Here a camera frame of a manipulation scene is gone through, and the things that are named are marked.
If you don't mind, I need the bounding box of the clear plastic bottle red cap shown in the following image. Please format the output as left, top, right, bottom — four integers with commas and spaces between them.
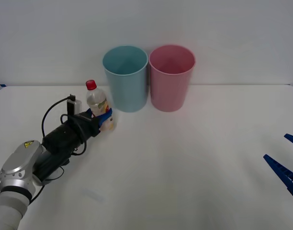
85, 80, 117, 133

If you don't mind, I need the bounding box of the pink plastic bin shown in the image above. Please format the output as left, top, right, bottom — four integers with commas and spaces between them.
148, 44, 196, 113

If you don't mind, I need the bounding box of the pale blue plastic bin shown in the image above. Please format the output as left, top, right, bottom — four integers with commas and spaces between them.
102, 45, 148, 113

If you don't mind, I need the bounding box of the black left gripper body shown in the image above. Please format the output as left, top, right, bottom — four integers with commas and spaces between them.
73, 111, 101, 144

